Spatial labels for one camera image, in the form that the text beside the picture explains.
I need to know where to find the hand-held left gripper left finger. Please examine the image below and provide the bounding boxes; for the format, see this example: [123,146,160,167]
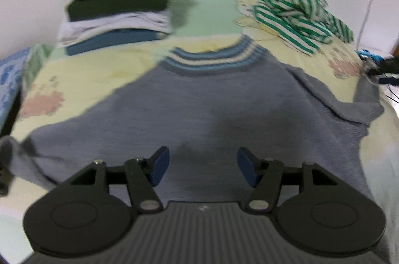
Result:
[64,146,170,215]

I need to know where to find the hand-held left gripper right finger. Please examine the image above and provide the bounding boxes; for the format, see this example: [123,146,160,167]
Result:
[237,147,343,215]

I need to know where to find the grey knit sweater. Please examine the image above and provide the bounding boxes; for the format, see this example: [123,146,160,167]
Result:
[0,35,385,202]

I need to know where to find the stack of folded clothes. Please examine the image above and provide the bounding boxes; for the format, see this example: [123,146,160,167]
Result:
[58,11,172,48]

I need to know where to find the yellow printed blanket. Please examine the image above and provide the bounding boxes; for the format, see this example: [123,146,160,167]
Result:
[0,0,399,264]

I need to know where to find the folded blue garment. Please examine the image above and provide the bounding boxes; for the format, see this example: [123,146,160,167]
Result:
[65,30,163,56]

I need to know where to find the green striped shirt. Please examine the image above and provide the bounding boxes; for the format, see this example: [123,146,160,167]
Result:
[252,0,354,56]

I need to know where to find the folded dark green garment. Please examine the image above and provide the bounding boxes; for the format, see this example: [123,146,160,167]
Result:
[68,0,167,23]

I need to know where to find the blue patterned cloth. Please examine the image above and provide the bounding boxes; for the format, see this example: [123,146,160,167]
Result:
[0,47,32,124]

